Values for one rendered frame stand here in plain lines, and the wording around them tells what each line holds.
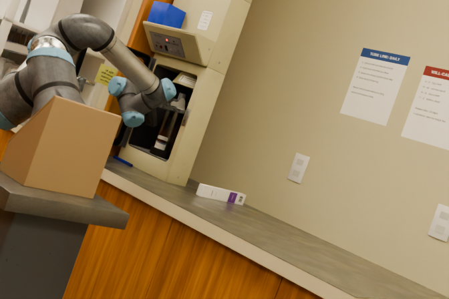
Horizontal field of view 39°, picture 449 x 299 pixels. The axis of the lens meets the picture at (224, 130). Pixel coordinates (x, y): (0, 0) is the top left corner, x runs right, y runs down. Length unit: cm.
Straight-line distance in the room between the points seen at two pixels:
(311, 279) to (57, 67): 83
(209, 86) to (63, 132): 106
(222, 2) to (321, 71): 50
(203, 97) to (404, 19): 83
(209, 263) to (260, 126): 100
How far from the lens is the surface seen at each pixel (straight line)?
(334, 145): 253
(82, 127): 153
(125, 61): 212
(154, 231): 206
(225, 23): 247
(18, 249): 152
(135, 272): 211
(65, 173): 154
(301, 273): 167
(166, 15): 253
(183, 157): 246
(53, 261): 157
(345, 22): 267
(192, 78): 253
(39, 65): 164
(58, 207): 145
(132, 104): 228
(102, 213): 152
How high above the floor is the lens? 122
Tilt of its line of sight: level
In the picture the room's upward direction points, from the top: 20 degrees clockwise
